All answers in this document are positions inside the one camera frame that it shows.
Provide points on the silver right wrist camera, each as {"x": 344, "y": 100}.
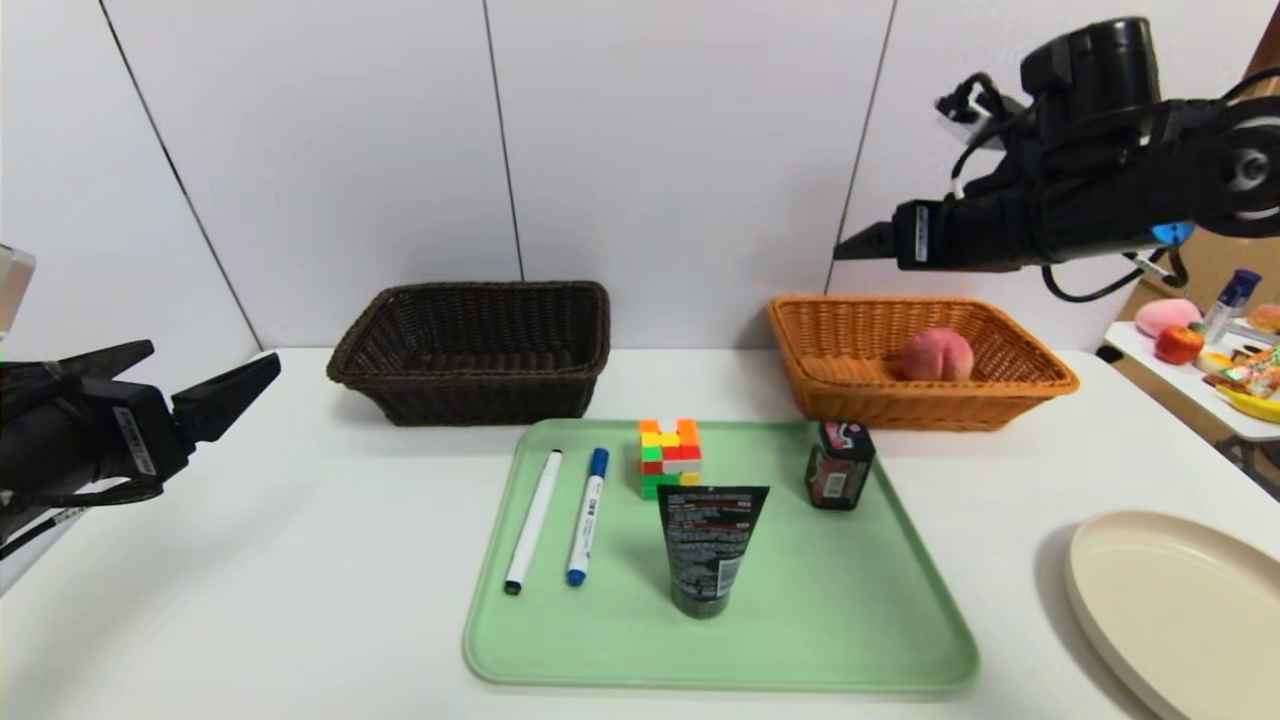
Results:
{"x": 972, "y": 128}

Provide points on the orange wicker basket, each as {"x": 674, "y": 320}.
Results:
{"x": 850, "y": 400}

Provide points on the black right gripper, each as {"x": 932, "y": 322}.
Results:
{"x": 919, "y": 236}

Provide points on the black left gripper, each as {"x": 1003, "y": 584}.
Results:
{"x": 140, "y": 438}

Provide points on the colourful snack packets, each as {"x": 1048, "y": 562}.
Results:
{"x": 1250, "y": 378}

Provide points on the red apple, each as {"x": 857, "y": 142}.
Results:
{"x": 1178, "y": 346}

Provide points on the round orange bread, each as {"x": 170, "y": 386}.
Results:
{"x": 1266, "y": 319}

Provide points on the white marker black cap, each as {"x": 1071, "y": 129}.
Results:
{"x": 533, "y": 520}

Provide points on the yellow banana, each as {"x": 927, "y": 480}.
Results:
{"x": 1255, "y": 407}

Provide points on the white side table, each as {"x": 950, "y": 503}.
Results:
{"x": 1160, "y": 380}

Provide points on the multicolour puzzle cube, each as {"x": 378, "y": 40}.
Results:
{"x": 670, "y": 455}

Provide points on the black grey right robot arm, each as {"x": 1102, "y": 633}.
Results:
{"x": 1100, "y": 70}

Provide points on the pink plush peach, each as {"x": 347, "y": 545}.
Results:
{"x": 1165, "y": 317}

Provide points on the light wooden cabinet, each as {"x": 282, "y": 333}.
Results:
{"x": 1235, "y": 265}

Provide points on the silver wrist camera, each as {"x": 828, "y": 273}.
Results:
{"x": 972, "y": 128}
{"x": 12, "y": 290}

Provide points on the dark brown wicker basket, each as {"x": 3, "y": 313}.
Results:
{"x": 470, "y": 390}

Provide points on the light green plastic tray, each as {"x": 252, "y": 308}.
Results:
{"x": 820, "y": 620}

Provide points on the cream oval plate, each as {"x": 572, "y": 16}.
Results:
{"x": 1180, "y": 600}

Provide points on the black cosmetic tube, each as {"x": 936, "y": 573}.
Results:
{"x": 708, "y": 545}

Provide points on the white bottle blue cap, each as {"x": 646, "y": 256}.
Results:
{"x": 1228, "y": 300}

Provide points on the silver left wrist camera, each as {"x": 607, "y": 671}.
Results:
{"x": 12, "y": 290}

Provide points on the white marker blue cap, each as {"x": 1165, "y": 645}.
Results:
{"x": 588, "y": 515}

